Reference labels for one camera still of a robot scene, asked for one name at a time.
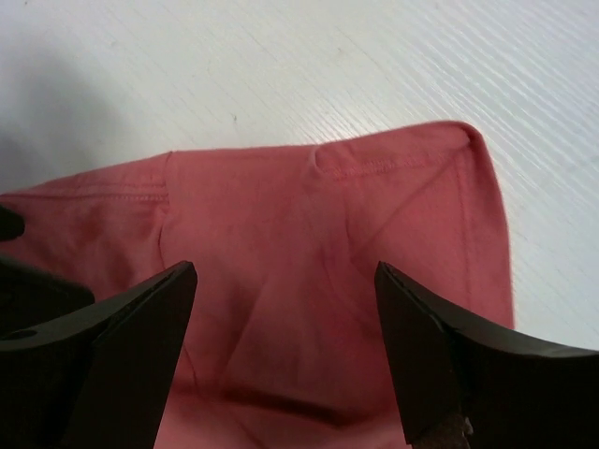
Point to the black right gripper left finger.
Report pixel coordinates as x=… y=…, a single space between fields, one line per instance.
x=98 y=377

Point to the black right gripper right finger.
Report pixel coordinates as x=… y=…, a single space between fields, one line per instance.
x=462 y=381

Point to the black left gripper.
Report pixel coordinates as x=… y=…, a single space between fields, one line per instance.
x=31 y=296

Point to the pink red t-shirt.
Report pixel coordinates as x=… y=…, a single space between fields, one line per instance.
x=284 y=347

